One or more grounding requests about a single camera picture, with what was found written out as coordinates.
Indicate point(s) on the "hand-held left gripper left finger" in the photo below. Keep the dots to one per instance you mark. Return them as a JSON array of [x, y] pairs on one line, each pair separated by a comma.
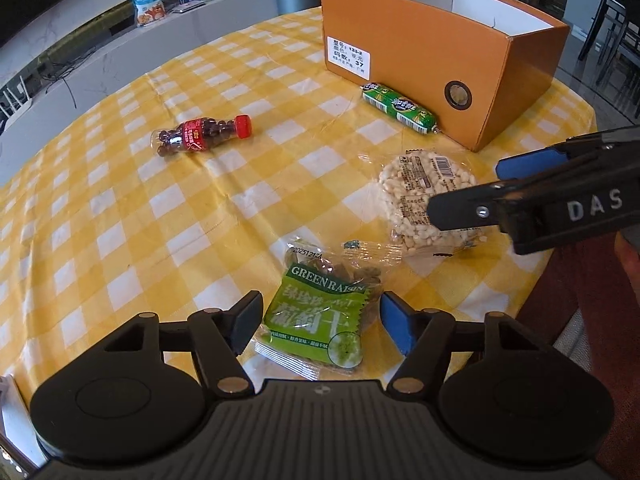
[[248, 317]]

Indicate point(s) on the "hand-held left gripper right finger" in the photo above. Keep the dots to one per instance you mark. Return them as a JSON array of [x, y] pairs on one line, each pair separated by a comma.
[[395, 325]]

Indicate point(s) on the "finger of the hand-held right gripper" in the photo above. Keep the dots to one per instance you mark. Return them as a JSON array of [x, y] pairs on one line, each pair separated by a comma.
[[465, 210], [530, 162]]

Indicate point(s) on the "puffed rice cake packet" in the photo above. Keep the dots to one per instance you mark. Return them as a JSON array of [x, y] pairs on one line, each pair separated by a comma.
[[410, 195]]

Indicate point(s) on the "green raisin packet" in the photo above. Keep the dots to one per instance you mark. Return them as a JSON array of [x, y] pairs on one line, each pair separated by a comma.
[[310, 320]]

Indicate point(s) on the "orange cardboard box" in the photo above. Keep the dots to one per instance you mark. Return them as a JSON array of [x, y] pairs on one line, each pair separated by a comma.
[[410, 45]]

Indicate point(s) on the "person's right hand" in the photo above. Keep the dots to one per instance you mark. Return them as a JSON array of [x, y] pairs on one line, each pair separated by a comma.
[[630, 270]]

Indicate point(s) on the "green sausage stick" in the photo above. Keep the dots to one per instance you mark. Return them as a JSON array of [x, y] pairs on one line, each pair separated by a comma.
[[400, 107]]

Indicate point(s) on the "yellow checkered tablecloth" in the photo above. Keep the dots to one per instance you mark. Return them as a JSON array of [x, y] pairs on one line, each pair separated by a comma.
[[150, 235]]

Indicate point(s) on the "black dining chair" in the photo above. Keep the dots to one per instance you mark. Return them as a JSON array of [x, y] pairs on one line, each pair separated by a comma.
[[602, 20], [627, 60]]

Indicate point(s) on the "candy bottle with red cap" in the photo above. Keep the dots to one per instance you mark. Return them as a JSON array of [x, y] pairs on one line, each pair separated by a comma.
[[200, 136]]

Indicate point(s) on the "white marble television cabinet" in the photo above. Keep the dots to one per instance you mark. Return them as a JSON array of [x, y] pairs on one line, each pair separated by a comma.
[[125, 45]]

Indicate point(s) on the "white router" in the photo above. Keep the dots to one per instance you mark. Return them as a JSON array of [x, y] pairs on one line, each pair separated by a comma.
[[12, 100]]

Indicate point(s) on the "blue snack bag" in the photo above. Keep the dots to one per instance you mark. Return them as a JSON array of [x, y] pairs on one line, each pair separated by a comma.
[[148, 4]]

